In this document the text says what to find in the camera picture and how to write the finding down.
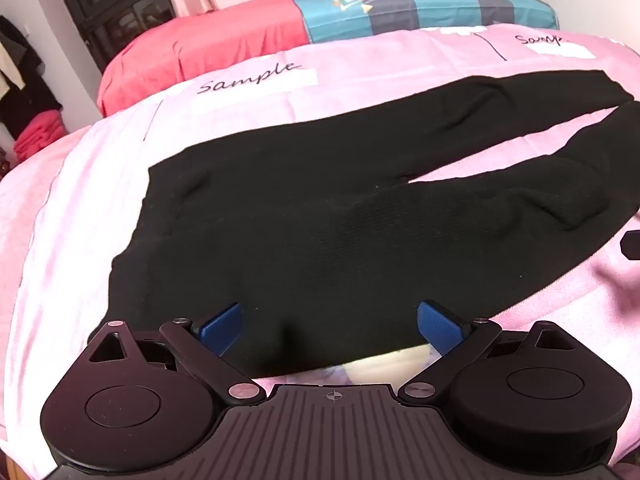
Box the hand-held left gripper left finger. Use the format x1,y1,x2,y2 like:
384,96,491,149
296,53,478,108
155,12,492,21
87,302,268,407

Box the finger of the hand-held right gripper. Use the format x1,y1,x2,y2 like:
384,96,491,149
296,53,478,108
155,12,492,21
619,229,640,262

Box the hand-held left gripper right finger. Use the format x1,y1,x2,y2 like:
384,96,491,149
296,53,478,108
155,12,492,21
399,301,577,404

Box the black pants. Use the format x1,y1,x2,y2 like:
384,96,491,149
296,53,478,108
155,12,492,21
90,70,640,378

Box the pink printed blanket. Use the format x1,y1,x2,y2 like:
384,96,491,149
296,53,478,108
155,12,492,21
0,24,640,480

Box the red cloth pile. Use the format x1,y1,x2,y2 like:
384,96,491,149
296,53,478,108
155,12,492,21
13,109,70,163

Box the red bed sheet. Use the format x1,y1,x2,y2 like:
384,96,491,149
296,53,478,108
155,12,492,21
97,0,313,117

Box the blue grey striped pillow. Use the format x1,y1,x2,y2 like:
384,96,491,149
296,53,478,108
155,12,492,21
292,0,560,45

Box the dark hanging clothes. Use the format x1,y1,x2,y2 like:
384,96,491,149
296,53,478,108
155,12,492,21
0,15,63,140

